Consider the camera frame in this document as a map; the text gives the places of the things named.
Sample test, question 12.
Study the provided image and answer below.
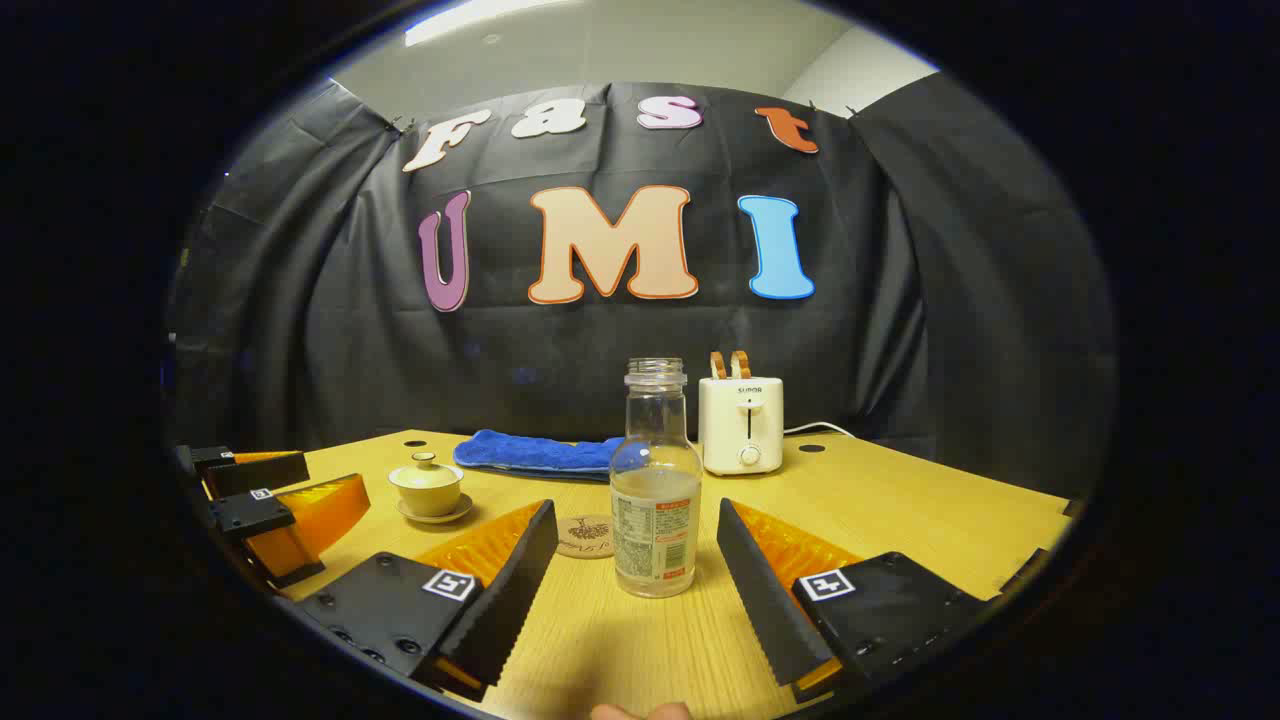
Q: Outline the white toaster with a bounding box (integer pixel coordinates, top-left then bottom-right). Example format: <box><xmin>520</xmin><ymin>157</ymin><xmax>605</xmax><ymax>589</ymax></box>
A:
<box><xmin>698</xmin><ymin>376</ymin><xmax>785</xmax><ymax>477</ymax></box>

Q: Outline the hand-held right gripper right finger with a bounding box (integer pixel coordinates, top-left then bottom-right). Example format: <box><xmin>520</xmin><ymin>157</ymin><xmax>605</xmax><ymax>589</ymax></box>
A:
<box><xmin>716</xmin><ymin>497</ymin><xmax>1001</xmax><ymax>704</ymax></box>

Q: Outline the beige ceramic teacup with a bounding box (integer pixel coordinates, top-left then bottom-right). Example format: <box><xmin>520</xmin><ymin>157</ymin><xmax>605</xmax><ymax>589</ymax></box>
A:
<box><xmin>390</xmin><ymin>478</ymin><xmax>465</xmax><ymax>518</ymax></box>

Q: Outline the clear labelled water bottle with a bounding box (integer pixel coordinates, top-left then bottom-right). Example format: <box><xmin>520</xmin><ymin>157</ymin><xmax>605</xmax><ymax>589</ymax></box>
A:
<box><xmin>609</xmin><ymin>357</ymin><xmax>704</xmax><ymax>599</ymax></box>

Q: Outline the blue towel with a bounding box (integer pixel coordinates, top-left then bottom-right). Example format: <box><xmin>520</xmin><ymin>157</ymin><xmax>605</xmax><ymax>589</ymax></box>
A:
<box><xmin>453</xmin><ymin>429</ymin><xmax>627</xmax><ymax>482</ymax></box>

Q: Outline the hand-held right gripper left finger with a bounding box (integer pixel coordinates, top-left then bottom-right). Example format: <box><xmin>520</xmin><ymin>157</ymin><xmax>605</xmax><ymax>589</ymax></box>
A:
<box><xmin>290</xmin><ymin>498</ymin><xmax>559</xmax><ymax>703</ymax></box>

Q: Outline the round cork coaster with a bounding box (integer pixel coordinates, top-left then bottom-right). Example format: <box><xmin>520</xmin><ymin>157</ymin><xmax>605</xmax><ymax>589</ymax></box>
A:
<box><xmin>555</xmin><ymin>514</ymin><xmax>616</xmax><ymax>560</ymax></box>

